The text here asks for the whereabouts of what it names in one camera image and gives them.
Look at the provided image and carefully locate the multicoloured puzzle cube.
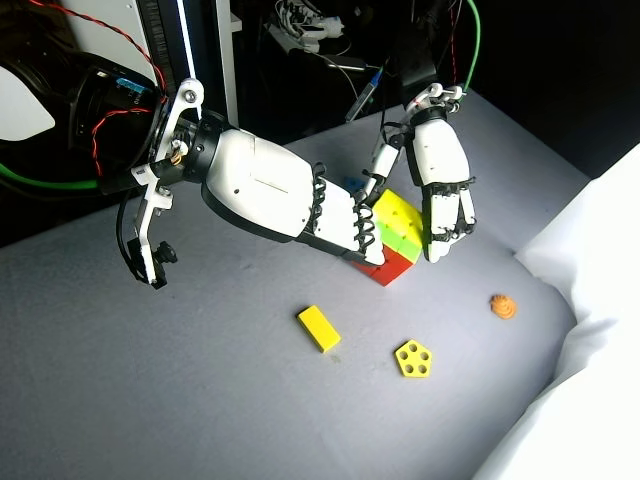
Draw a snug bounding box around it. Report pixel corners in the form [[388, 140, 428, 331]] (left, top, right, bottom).
[[349, 188, 426, 288]]

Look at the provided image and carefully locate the spare white robot hand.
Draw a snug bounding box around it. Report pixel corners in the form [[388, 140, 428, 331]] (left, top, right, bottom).
[[264, 0, 346, 54]]

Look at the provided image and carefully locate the white adapter with blue end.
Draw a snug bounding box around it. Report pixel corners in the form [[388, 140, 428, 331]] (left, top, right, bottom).
[[344, 67, 385, 123]]

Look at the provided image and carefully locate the yellow rectangular block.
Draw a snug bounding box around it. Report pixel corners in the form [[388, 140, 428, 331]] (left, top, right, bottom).
[[296, 304, 343, 354]]

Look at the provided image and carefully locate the black ribbed column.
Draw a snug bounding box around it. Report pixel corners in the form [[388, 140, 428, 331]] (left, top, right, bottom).
[[137, 0, 201, 96]]

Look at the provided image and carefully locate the white robot torso panel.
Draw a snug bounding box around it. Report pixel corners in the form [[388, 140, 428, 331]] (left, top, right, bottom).
[[59, 0, 166, 86]]

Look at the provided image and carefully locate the grey table cloth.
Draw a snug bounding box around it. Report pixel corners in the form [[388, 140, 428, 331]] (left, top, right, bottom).
[[0, 89, 591, 480]]

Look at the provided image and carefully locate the yellow pentagon block with holes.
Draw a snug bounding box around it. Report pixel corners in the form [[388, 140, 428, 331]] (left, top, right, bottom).
[[393, 339, 434, 379]]

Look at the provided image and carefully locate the orange swirl toy pastry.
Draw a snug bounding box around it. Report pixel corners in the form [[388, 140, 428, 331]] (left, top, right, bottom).
[[488, 293, 519, 320]]

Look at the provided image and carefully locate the white sheet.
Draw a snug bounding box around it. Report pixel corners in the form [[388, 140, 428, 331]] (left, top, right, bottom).
[[472, 142, 640, 480]]

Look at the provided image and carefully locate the white post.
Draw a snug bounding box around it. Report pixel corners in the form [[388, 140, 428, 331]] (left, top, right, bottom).
[[215, 0, 241, 129]]

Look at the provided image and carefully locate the black camera cable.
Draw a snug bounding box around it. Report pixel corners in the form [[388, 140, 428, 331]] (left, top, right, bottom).
[[115, 192, 161, 289]]

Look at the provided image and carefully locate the green cable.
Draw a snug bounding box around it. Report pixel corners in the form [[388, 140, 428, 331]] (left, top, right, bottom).
[[0, 162, 99, 191], [462, 0, 482, 95]]

